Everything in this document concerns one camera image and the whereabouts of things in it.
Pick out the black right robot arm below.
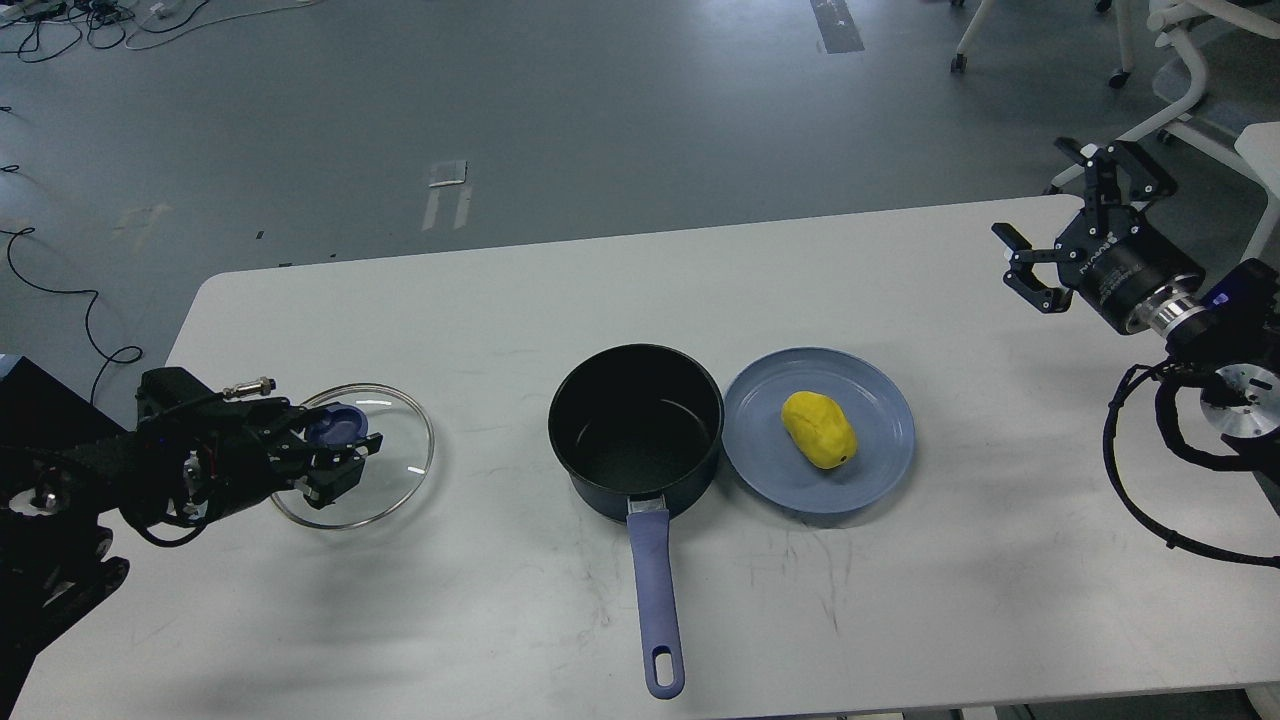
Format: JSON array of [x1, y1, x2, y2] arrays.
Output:
[[992, 137, 1279, 569]]

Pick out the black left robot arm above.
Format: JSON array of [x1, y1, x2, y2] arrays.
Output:
[[3, 366, 383, 716]]

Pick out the dark blue saucepan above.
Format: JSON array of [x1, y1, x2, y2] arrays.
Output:
[[547, 343, 724, 700]]

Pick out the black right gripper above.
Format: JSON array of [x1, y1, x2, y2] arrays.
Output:
[[991, 137, 1210, 334]]

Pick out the white chair leg with caster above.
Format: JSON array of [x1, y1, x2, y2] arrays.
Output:
[[948, 1, 1137, 88]]

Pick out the white office chair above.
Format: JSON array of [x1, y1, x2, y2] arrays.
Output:
[[1044, 0, 1280, 301]]

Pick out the black floor cable left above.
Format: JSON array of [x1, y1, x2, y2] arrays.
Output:
[[0, 165, 145, 406]]

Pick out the tangled cables top left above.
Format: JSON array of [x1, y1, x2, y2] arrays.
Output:
[[0, 0, 332, 63]]

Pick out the black box left edge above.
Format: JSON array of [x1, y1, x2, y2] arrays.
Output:
[[1, 354, 133, 469]]

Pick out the glass pot lid blue knob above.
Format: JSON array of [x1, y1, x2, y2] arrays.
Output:
[[268, 384, 436, 530]]

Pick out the blue plate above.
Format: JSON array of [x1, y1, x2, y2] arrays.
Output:
[[723, 347, 916, 515]]

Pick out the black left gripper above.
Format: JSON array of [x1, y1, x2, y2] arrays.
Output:
[[134, 366, 383, 527]]

